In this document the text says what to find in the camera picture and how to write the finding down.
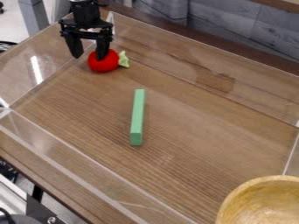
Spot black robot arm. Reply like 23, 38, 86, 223
59, 0, 114, 60

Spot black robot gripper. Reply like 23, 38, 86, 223
59, 18, 114, 60

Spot grey table leg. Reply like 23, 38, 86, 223
18, 0, 50, 36

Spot red plush fruit green leaves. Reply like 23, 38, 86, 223
88, 49, 130, 73

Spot black device with cable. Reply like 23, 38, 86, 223
0, 198, 67, 224

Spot clear acrylic enclosure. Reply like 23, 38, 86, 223
0, 14, 299, 224

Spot wooden bowl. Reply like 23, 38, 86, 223
215, 175, 299, 224

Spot green rectangular block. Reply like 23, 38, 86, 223
130, 89, 146, 146

